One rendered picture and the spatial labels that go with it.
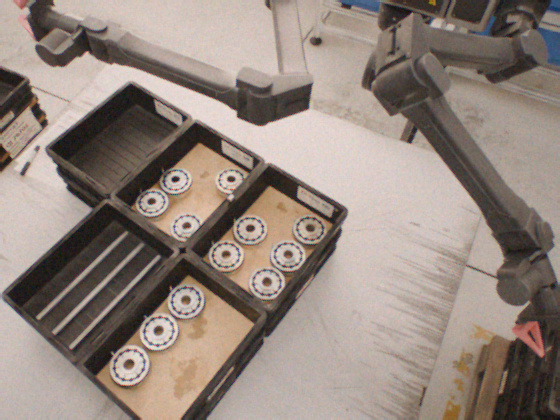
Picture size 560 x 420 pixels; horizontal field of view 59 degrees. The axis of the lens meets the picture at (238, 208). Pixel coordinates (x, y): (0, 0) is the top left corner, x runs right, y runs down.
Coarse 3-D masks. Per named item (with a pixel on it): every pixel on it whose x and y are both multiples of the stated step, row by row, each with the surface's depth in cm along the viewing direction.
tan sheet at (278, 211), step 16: (272, 192) 160; (256, 208) 157; (272, 208) 157; (288, 208) 157; (304, 208) 157; (272, 224) 154; (288, 224) 154; (224, 240) 151; (272, 240) 151; (288, 240) 151; (208, 256) 148; (224, 256) 148; (256, 256) 148; (288, 256) 148; (240, 272) 145
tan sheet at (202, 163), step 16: (192, 160) 168; (208, 160) 168; (224, 160) 168; (192, 176) 164; (208, 176) 164; (192, 192) 161; (208, 192) 161; (176, 208) 157; (192, 208) 157; (208, 208) 157; (160, 224) 154
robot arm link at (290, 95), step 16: (272, 0) 111; (288, 0) 110; (272, 16) 112; (288, 16) 107; (288, 32) 104; (288, 48) 101; (288, 64) 99; (304, 64) 99; (288, 80) 95; (304, 80) 95; (256, 96) 92; (272, 96) 93; (288, 96) 94; (304, 96) 98; (256, 112) 96; (272, 112) 97; (288, 112) 98
